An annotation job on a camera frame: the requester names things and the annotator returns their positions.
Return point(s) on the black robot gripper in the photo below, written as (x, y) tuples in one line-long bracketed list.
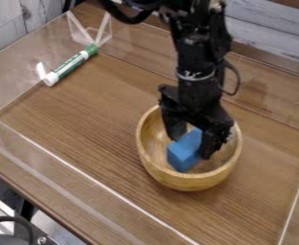
[(194, 103)]

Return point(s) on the blue rectangular block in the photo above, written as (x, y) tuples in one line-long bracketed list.
[(184, 152)]

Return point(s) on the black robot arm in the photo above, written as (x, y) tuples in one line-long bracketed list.
[(202, 42)]

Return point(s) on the brown wooden bowl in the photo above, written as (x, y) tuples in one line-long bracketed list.
[(206, 174)]

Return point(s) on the green white marker pen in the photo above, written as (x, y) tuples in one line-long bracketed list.
[(71, 64)]

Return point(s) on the clear acrylic corner bracket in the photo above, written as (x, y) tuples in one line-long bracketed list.
[(90, 35)]

